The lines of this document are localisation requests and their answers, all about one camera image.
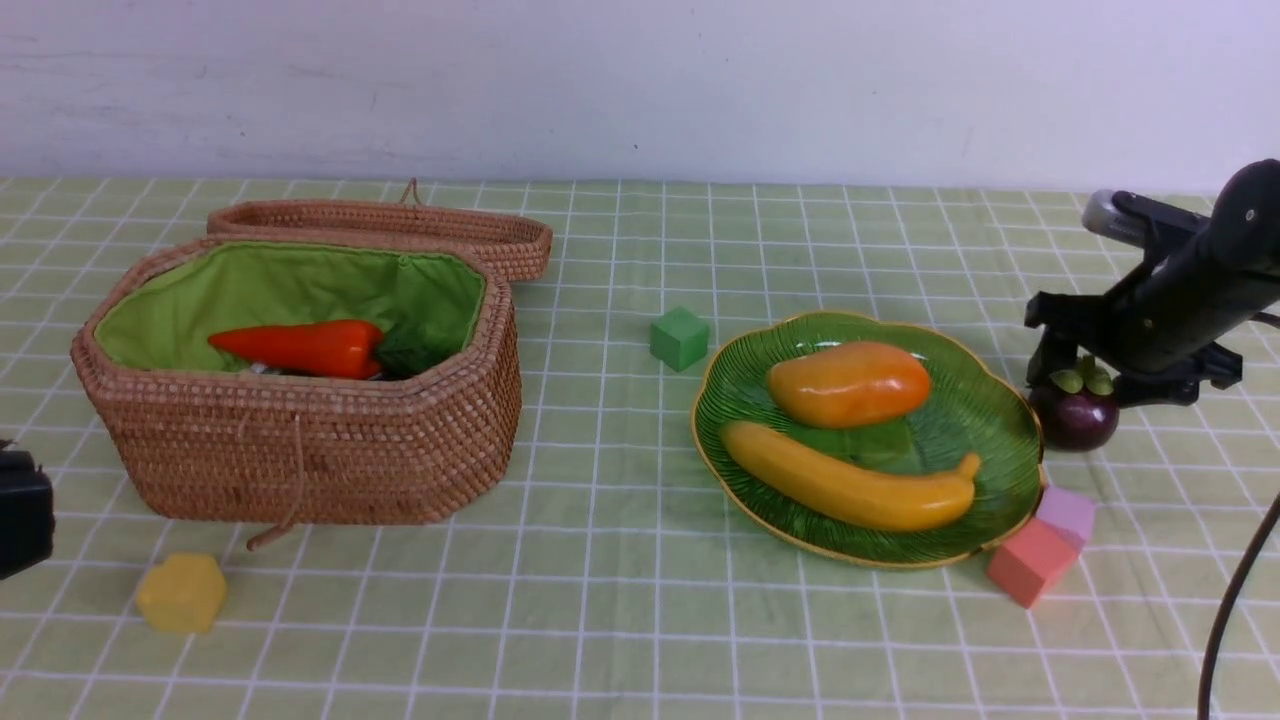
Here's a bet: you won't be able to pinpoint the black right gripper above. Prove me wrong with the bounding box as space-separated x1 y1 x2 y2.
1024 237 1277 407

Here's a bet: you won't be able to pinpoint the yellow toy banana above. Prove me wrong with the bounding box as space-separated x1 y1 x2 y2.
719 421 982 533

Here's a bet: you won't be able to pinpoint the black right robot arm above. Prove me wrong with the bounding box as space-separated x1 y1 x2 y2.
1024 159 1279 407

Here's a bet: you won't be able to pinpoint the orange toy mango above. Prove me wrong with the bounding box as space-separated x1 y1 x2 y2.
765 341 933 429

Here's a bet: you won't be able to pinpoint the green foam cube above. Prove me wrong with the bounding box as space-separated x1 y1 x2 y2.
649 307 710 372

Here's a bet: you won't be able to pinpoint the green leaf-shaped glass plate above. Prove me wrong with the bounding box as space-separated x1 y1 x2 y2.
690 311 1046 570

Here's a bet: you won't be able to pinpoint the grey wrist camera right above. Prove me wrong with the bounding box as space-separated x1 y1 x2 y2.
1082 190 1210 263

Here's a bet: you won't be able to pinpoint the yellow foam block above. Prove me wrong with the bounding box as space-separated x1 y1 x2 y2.
134 553 228 635

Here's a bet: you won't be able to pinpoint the dark purple toy mangosteen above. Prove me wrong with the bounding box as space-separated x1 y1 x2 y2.
1028 355 1121 452

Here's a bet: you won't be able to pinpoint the orange toy carrot green leaves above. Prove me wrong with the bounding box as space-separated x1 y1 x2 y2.
207 319 454 380

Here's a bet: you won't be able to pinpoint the salmon pink foam cube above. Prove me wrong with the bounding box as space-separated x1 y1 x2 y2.
986 518 1079 609

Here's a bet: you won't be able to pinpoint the woven wicker basket green lining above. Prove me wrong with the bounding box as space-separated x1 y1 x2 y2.
70 236 524 527

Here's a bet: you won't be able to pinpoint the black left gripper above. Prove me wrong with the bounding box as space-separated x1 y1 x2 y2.
0 439 55 580

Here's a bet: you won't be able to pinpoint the woven wicker basket lid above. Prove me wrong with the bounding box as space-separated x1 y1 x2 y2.
206 179 554 282

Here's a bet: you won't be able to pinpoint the light purple foam cube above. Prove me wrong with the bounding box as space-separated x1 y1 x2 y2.
1036 486 1096 553

